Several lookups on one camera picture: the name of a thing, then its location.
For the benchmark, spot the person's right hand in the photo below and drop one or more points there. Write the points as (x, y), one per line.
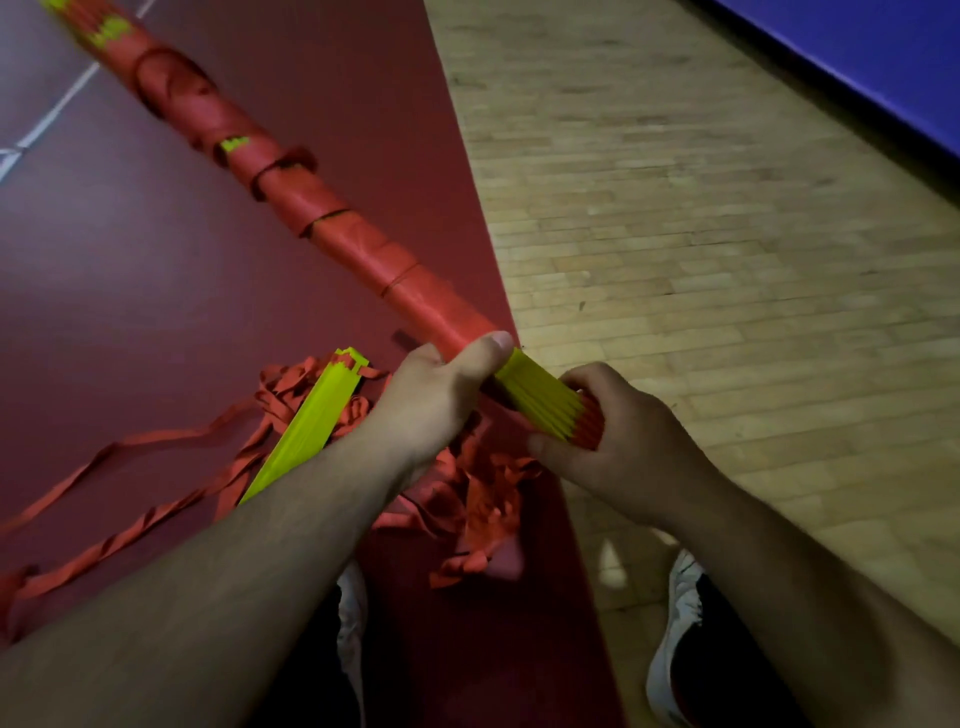
(630, 450)

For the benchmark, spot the person's left hand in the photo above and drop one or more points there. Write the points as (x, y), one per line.
(427, 405)

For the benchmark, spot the person's right forearm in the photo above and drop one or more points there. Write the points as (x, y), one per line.
(832, 622)

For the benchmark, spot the person's left forearm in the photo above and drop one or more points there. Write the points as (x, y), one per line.
(180, 607)

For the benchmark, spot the white right shoe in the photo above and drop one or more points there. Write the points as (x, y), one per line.
(671, 630)

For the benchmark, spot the white shoe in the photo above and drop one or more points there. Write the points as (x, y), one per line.
(671, 630)
(351, 622)

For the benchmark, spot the white left shoe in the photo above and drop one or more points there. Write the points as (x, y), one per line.
(351, 622)

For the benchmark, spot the black right trouser leg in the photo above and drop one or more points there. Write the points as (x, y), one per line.
(727, 667)

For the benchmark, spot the black trouser leg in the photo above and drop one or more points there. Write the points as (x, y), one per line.
(307, 675)
(727, 667)

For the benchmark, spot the black left trouser leg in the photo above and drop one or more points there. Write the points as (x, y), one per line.
(307, 675)

